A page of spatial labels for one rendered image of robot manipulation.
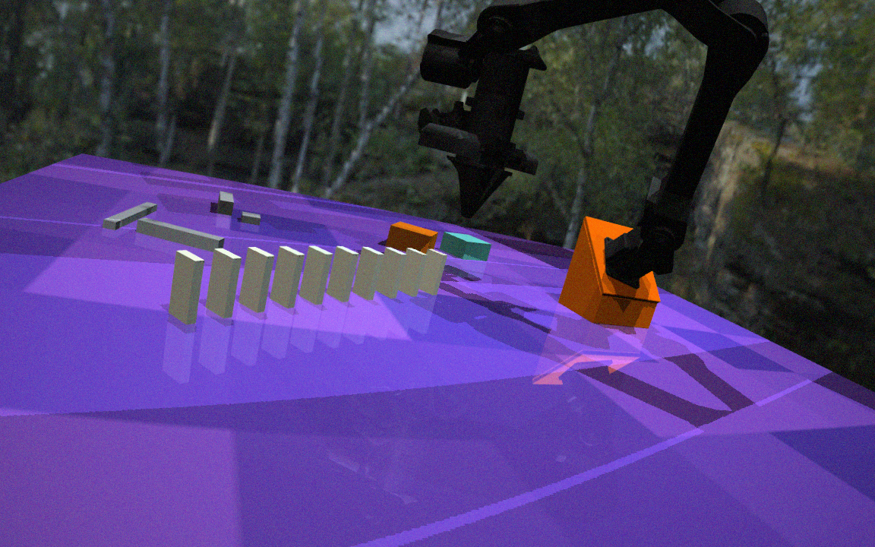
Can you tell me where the teal rectangular block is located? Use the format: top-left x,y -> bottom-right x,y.
440,232 -> 492,261

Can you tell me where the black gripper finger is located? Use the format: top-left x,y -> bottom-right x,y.
447,155 -> 496,218
470,168 -> 513,218

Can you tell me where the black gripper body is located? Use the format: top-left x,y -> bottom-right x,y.
418,90 -> 539,175

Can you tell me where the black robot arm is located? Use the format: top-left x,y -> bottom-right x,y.
420,0 -> 769,289

